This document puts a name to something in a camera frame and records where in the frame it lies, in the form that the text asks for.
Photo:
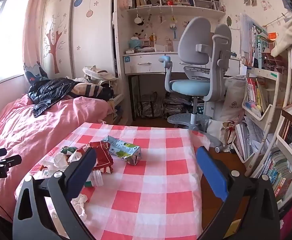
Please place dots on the red white checkered tablecloth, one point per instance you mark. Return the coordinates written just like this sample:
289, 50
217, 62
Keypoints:
156, 180

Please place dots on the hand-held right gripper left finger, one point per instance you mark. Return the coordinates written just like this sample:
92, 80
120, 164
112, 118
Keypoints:
82, 172

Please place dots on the teal container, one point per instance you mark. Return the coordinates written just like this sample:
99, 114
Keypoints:
135, 42

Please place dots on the pink curtain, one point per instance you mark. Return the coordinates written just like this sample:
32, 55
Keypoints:
33, 30

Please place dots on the pink duvet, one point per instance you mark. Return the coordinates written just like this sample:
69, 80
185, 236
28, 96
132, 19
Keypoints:
36, 135

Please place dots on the stack of newspapers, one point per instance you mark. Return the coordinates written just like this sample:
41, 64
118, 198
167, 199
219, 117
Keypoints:
176, 106

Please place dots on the clear bag with black trim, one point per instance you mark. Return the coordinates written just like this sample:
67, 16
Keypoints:
148, 105

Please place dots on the clear plastic bottle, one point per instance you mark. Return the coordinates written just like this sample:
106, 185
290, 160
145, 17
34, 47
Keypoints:
48, 173

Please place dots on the white tissue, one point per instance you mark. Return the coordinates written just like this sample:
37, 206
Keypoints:
79, 203

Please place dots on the wide white rolling cart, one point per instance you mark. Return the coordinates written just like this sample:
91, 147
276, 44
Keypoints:
284, 143

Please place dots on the row of blue spine books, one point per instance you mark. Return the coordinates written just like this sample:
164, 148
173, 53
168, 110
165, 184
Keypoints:
278, 175

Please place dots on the white wardrobe with tree decal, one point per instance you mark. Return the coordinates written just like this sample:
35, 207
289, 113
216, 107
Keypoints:
96, 42

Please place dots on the white tote bag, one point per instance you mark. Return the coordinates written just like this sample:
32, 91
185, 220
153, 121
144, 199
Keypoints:
233, 100

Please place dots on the beige canvas bag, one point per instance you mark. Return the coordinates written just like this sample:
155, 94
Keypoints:
98, 73

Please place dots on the stack of upright workbooks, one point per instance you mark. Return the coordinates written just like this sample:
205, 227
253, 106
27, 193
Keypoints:
258, 47

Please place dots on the stack of spiral notebooks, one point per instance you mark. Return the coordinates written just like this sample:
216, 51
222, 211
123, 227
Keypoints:
248, 140

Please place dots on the white plastic wrapper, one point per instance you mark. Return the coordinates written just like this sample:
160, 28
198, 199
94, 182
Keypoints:
61, 160

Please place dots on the beige cloth bag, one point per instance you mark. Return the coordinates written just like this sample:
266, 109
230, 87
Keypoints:
291, 37

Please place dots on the orange box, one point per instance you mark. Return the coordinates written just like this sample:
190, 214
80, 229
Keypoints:
273, 35

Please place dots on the red snack bag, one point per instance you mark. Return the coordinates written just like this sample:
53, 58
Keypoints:
102, 157

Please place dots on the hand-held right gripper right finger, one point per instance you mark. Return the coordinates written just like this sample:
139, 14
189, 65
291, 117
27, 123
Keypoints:
212, 172

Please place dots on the window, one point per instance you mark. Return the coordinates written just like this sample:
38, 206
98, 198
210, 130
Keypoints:
3, 42

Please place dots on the narrow white rolling cart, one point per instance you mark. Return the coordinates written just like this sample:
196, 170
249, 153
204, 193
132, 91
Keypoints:
258, 73

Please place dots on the green wrapper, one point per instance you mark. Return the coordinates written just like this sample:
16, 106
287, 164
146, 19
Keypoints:
68, 150

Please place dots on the black puffer jacket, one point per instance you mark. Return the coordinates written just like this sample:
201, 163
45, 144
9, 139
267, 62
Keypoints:
48, 90

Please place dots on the floral fabric bag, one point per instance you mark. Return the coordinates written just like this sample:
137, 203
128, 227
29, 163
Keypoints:
221, 132

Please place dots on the crumpled milk carton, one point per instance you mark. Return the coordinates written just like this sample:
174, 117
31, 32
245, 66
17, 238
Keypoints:
122, 150

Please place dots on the row of dark spine books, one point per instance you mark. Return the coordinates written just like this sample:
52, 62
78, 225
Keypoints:
291, 132

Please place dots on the grey blue desk chair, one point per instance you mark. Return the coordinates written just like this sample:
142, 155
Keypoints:
193, 45

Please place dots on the white desk with drawers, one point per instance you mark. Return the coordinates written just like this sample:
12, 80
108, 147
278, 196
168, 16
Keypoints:
141, 63

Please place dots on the row of red spine books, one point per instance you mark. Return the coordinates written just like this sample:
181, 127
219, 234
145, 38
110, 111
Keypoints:
254, 92

